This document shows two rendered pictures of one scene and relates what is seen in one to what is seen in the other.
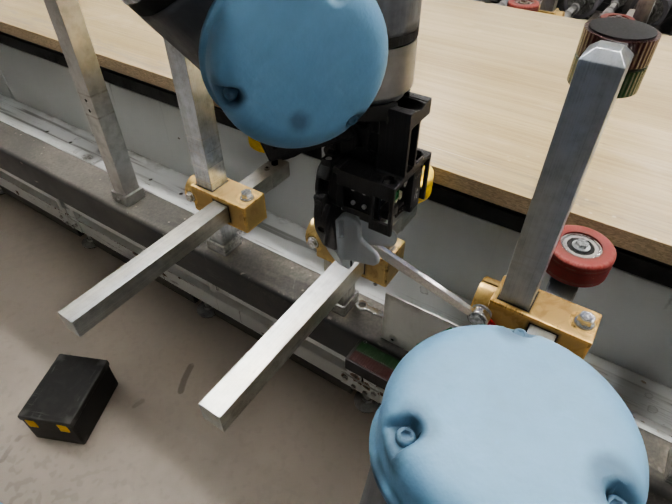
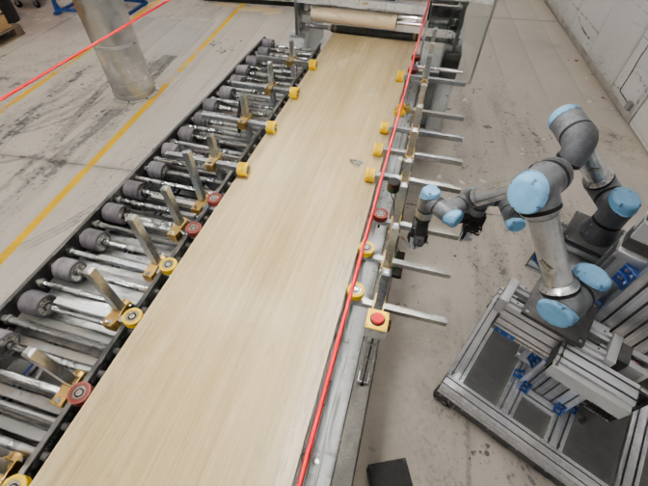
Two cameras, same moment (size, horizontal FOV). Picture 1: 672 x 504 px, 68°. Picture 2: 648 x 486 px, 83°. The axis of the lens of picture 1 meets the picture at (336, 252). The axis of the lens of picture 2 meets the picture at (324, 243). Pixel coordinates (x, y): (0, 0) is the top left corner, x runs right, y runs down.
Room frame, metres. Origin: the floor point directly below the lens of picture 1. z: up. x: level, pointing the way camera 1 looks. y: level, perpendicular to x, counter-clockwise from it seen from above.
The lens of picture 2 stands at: (1.16, 0.90, 2.26)
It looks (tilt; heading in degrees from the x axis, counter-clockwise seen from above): 50 degrees down; 251
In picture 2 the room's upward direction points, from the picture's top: 1 degrees clockwise
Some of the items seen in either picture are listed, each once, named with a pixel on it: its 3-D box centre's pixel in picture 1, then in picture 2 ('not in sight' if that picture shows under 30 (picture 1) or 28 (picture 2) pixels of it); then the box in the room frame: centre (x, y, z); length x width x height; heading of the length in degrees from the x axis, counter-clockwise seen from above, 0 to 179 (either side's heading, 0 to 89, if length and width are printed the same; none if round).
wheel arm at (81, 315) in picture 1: (194, 232); (396, 310); (0.58, 0.22, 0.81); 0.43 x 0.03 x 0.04; 146
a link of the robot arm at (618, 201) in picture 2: not in sight; (617, 206); (-0.36, 0.24, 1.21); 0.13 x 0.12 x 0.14; 70
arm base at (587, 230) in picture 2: not in sight; (602, 227); (-0.36, 0.25, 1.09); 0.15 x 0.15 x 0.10
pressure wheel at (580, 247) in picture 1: (567, 275); (379, 219); (0.44, -0.29, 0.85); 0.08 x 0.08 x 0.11
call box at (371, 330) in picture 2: not in sight; (376, 325); (0.81, 0.42, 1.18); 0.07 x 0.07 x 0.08; 56
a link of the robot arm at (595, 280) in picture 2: not in sight; (583, 284); (0.07, 0.51, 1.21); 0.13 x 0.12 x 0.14; 19
